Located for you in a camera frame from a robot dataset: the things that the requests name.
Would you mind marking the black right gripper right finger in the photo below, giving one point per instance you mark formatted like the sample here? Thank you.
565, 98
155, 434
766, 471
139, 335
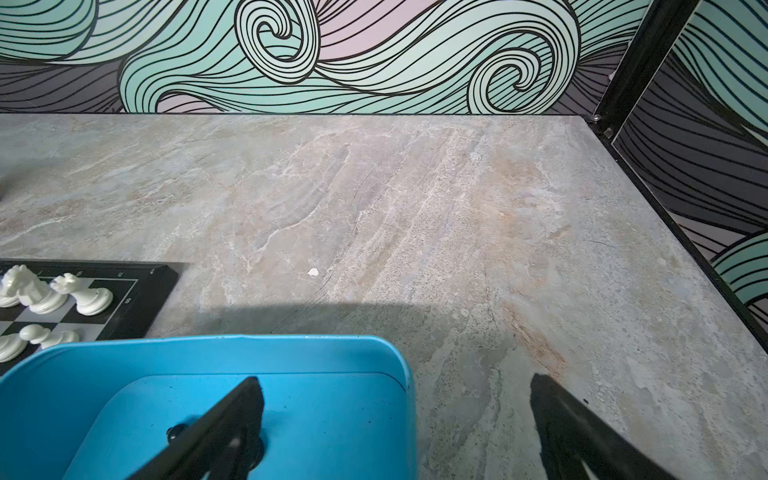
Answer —
578, 444

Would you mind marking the blue plastic tray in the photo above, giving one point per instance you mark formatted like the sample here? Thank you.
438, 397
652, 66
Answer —
336, 407

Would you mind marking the black enclosure corner post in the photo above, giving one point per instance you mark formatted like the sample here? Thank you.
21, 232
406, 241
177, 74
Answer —
661, 26

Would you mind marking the white rook chess piece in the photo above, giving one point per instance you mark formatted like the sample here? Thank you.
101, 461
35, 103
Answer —
89, 301

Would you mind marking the white pawn right edge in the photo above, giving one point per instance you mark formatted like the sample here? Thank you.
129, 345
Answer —
45, 338

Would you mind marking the black and silver chessboard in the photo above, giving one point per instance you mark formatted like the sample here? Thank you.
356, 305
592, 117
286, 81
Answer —
139, 291

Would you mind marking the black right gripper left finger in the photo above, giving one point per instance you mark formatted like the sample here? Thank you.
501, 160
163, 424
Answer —
225, 443

